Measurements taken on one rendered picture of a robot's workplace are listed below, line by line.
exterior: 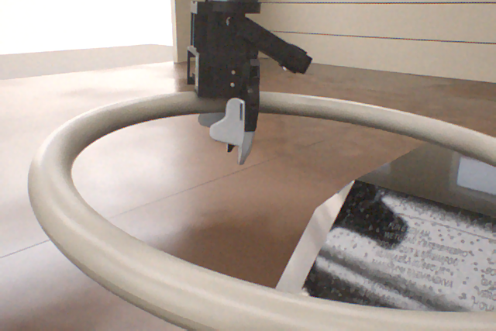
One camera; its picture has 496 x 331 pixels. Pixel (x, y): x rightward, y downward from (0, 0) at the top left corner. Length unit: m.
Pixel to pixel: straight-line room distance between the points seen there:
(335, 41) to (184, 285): 7.88
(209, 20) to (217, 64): 0.05
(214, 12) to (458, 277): 0.43
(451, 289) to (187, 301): 0.44
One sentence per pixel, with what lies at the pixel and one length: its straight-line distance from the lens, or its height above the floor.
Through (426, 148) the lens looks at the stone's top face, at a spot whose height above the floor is 0.85.
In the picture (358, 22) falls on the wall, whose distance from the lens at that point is 7.84.
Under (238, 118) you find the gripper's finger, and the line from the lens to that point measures 0.61.
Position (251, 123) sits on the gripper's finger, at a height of 0.94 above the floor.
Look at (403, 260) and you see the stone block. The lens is 0.64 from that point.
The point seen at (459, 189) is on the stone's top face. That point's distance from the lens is 0.72.
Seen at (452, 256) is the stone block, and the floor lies 0.80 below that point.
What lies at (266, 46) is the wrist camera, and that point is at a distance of 0.62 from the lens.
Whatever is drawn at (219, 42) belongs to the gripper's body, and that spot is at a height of 1.04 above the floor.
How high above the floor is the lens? 1.10
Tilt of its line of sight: 18 degrees down
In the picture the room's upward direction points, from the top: straight up
